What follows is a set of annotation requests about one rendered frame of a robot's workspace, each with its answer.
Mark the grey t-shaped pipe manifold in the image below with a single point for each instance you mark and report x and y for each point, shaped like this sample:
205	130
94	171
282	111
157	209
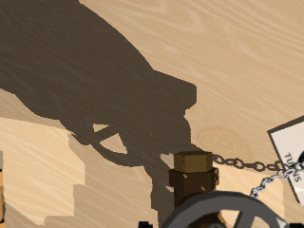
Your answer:
194	180

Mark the white square tag on silver chain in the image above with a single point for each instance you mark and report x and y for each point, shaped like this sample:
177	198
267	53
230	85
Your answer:
289	143

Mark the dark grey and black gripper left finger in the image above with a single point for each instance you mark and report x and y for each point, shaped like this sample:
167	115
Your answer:
145	224

